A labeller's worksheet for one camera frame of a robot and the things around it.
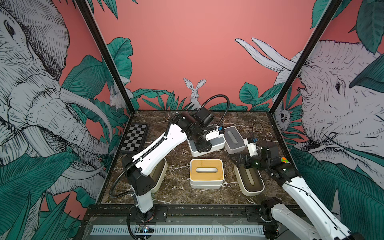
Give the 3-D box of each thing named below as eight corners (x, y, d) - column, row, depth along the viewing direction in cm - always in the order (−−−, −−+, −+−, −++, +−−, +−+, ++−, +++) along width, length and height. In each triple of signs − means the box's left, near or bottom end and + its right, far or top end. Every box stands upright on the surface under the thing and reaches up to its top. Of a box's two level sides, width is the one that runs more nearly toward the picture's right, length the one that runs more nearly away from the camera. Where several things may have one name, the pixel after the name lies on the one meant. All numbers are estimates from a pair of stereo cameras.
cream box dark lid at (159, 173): (147, 191, 83) (143, 187, 77) (160, 161, 95) (158, 156, 89) (158, 194, 82) (155, 191, 76) (170, 164, 94) (169, 159, 88)
